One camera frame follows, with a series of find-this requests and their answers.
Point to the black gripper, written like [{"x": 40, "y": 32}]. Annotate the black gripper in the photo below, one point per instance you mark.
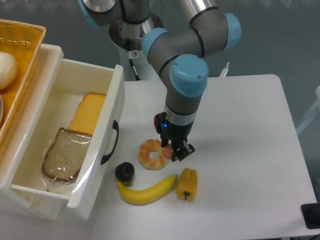
[{"x": 176, "y": 134}]

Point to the pinkish brown egg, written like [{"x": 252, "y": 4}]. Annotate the pinkish brown egg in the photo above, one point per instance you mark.
[{"x": 168, "y": 152}]

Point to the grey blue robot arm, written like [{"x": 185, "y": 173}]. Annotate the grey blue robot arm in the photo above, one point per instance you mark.
[{"x": 178, "y": 60}]

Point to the open white drawer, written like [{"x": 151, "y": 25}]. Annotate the open white drawer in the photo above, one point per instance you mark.
[{"x": 73, "y": 81}]

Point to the white drawer cabinet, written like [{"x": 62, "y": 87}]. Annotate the white drawer cabinet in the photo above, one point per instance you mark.
[{"x": 42, "y": 76}]

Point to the orange toy shrimp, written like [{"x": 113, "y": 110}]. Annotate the orange toy shrimp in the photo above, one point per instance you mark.
[{"x": 150, "y": 155}]

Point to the yellow toy bell pepper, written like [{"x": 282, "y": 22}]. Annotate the yellow toy bell pepper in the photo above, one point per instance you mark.
[{"x": 187, "y": 185}]

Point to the dark round toy fruit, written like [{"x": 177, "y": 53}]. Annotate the dark round toy fruit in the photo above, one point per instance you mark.
[{"x": 124, "y": 172}]

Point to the yellow toy banana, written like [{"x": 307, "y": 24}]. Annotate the yellow toy banana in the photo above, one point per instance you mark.
[{"x": 148, "y": 195}]

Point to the orange toast slice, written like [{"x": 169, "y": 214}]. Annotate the orange toast slice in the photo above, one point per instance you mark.
[{"x": 87, "y": 113}]

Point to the brown bread slice in plastic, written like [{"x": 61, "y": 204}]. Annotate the brown bread slice in plastic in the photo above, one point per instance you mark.
[{"x": 65, "y": 156}]

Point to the black device at table edge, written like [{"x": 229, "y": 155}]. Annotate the black device at table edge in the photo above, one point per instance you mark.
[{"x": 311, "y": 215}]

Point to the white bun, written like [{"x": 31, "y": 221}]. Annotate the white bun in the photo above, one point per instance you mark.
[{"x": 8, "y": 69}]

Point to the yellow woven basket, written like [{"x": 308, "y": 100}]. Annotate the yellow woven basket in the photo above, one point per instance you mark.
[{"x": 22, "y": 41}]

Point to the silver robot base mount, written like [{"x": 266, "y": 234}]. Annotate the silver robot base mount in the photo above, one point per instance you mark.
[{"x": 129, "y": 36}]

